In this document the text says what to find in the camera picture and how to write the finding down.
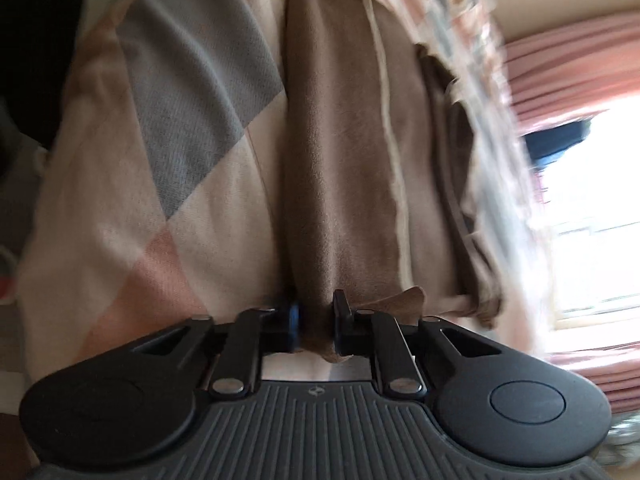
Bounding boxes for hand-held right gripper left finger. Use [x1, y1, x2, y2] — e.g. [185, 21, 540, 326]
[132, 302, 301, 401]

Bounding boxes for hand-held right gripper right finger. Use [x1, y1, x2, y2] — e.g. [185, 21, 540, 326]
[332, 290, 493, 401]

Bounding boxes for brown sweater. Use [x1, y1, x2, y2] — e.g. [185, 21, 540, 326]
[277, 0, 506, 366]

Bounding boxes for pink curtain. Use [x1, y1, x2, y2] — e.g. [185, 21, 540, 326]
[500, 20, 640, 401]

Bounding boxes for dark blue bag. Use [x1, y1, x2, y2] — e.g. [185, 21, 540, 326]
[522, 122, 593, 163]

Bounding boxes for pink grey checked quilt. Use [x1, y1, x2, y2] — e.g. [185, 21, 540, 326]
[15, 0, 543, 386]

